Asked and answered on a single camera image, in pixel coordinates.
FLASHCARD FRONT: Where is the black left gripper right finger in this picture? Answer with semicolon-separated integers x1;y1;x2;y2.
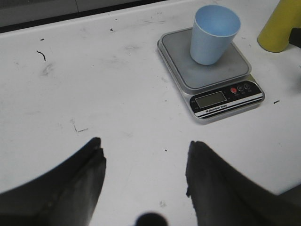
185;141;301;226

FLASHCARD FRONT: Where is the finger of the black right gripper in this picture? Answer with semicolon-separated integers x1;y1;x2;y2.
289;28;301;48

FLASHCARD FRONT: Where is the light blue plastic cup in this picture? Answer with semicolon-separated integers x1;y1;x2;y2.
190;5;241;65

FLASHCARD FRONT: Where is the silver digital kitchen scale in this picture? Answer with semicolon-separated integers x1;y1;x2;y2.
157;27;266;125

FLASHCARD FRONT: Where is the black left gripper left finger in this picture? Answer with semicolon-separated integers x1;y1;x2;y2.
0;137;106;226

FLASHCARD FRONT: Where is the yellow squeeze bottle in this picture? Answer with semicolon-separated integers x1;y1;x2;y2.
257;0;301;53

